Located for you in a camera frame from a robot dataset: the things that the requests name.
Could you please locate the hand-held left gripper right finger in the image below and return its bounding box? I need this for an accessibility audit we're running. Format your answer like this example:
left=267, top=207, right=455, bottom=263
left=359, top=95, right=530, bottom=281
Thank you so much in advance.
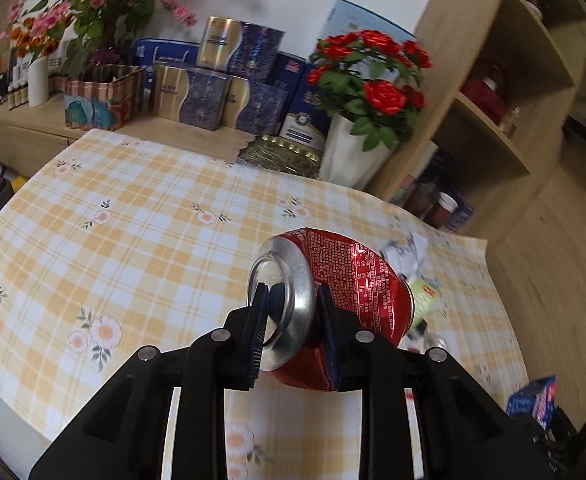
left=317, top=282, right=556, bottom=480

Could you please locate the orange flower bunch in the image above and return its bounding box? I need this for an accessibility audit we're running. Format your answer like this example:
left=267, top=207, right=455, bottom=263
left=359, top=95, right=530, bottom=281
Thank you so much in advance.
left=10, top=17, right=61, bottom=58

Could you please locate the brown striped basket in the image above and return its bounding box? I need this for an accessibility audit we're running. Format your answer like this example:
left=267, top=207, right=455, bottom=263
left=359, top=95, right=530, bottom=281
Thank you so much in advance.
left=64, top=64, right=146, bottom=132

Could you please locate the red paper cup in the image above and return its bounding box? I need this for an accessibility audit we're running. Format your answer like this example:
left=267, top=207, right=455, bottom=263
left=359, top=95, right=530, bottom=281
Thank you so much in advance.
left=430, top=192, right=460, bottom=228

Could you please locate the gold tray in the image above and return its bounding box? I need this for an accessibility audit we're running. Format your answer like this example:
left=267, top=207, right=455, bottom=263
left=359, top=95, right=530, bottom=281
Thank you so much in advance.
left=235, top=134, right=324, bottom=180

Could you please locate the row of small bottles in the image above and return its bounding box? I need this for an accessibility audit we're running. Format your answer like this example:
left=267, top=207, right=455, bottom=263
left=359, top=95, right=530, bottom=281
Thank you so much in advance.
left=5, top=77, right=28, bottom=111

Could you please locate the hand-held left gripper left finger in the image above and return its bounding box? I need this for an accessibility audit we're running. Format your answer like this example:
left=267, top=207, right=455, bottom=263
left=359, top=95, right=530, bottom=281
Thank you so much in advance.
left=28, top=282, right=274, bottom=480

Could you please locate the blue carton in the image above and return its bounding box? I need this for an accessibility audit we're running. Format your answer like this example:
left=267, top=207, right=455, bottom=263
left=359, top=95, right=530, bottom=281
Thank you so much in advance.
left=506, top=375, right=558, bottom=431

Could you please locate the green paper cup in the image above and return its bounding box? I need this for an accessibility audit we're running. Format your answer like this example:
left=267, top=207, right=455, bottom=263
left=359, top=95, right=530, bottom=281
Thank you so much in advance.
left=405, top=274, right=441, bottom=318

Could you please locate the yellow checked tablecloth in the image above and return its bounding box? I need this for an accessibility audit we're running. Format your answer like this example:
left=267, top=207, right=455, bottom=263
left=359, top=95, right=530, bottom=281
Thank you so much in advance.
left=0, top=129, right=529, bottom=480

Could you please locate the light blue board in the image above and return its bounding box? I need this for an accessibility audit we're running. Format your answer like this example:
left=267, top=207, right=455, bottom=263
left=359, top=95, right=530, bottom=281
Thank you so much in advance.
left=323, top=0, right=418, bottom=43

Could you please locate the dark blue box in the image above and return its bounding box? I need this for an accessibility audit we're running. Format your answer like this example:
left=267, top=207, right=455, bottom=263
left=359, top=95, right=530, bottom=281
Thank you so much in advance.
left=273, top=51, right=308, bottom=92

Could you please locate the red rose plant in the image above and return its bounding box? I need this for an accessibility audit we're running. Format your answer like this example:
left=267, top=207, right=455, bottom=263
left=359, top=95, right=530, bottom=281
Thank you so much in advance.
left=307, top=30, right=433, bottom=151

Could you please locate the glass perfume bottle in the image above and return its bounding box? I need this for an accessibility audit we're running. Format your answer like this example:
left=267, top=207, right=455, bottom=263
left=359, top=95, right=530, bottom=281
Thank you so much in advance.
left=498, top=105, right=521, bottom=136

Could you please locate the purple flower bunch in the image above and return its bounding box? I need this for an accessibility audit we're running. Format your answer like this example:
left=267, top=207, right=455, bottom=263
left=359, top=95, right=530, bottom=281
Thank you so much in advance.
left=90, top=47, right=124, bottom=67

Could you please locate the wooden sideboard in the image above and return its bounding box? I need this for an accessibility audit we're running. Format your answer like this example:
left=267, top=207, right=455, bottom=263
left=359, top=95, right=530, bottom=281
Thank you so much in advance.
left=0, top=102, right=254, bottom=181

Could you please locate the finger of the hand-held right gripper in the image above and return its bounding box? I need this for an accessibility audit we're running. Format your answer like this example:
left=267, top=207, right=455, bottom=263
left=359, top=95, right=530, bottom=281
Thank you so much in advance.
left=517, top=410, right=581, bottom=478

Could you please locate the purple blue box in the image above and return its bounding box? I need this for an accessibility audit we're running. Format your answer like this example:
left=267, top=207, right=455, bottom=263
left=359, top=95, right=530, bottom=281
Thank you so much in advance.
left=450, top=192, right=475, bottom=231

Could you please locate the white flower pot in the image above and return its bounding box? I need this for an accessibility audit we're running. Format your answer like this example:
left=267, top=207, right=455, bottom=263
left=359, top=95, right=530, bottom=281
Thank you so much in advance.
left=319, top=114, right=399, bottom=192

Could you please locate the blue tissue box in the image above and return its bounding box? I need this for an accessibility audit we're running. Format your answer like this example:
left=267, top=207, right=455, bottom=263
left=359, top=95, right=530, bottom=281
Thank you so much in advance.
left=133, top=38, right=201, bottom=111

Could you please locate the blue box with emblem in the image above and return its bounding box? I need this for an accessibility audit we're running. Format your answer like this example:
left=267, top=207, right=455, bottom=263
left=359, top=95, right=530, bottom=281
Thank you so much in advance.
left=279, top=62, right=331, bottom=151

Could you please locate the white vase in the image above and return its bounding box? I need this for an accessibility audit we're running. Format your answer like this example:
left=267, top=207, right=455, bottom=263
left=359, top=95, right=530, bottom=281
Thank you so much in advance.
left=28, top=55, right=50, bottom=107

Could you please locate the red drink can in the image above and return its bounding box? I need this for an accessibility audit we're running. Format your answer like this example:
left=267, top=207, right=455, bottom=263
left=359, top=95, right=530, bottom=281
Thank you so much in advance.
left=247, top=227, right=415, bottom=390

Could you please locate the wooden shelf unit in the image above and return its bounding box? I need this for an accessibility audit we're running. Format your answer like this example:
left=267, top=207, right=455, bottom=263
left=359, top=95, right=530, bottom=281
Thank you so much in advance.
left=365, top=0, right=586, bottom=241

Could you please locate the crumpled white paper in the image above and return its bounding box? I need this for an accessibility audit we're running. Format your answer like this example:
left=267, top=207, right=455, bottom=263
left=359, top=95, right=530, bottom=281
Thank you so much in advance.
left=380, top=232, right=429, bottom=276

